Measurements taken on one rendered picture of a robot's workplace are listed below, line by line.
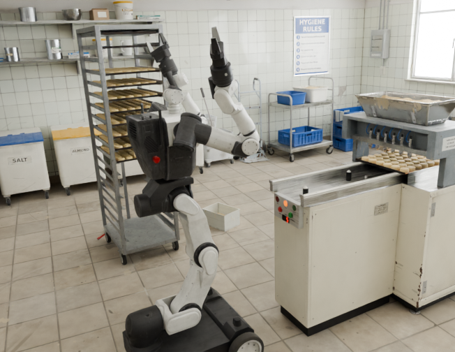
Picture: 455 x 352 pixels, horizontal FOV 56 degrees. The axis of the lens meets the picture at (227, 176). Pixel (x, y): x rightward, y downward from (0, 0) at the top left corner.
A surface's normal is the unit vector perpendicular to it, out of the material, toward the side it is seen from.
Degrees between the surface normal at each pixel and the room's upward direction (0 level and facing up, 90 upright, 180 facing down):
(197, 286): 90
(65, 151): 92
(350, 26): 90
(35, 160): 92
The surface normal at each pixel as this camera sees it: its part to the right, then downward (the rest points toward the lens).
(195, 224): 0.48, 0.62
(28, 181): 0.45, 0.30
